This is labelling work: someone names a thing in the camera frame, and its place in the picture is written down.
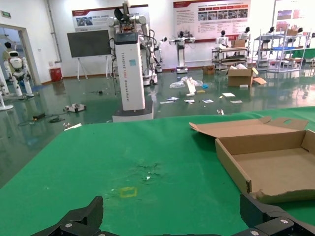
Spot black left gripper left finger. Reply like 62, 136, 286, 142
29, 196, 104, 236

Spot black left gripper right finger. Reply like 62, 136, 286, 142
236, 193, 315, 236

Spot open cardboard box torn edge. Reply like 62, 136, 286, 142
189, 117, 315, 204

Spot large open cardboard box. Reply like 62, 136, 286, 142
227, 64, 259, 87

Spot green tablecloth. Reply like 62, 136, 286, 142
0, 106, 315, 236

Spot grey device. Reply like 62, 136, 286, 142
63, 103, 86, 114

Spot white upright carton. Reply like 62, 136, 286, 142
184, 77, 197, 97

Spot white tower robot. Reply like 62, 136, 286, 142
107, 0, 158, 123

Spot clear plastic bag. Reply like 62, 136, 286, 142
169, 76, 204, 89

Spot metal cart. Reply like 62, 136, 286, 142
211, 46, 250, 71

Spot green covered table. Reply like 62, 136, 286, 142
290, 48, 315, 65

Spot metal shelving rack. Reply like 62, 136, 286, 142
254, 29, 311, 74

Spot white humanoid robot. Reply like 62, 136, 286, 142
3, 51, 35, 98

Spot black display screen on stand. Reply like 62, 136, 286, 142
66, 29, 113, 80

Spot white robot arms outstretched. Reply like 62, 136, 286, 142
168, 30, 197, 74

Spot slim white robot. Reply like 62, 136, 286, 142
157, 36, 168, 74

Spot grey door frame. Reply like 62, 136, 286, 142
0, 24, 41, 87

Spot wide wall poster with photos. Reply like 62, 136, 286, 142
173, 0, 252, 43

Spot white wall pipe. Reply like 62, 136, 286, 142
46, 0, 63, 63

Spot red white wall poster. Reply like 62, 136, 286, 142
71, 4, 150, 32

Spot wall poster red photos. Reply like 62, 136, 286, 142
277, 0, 315, 34

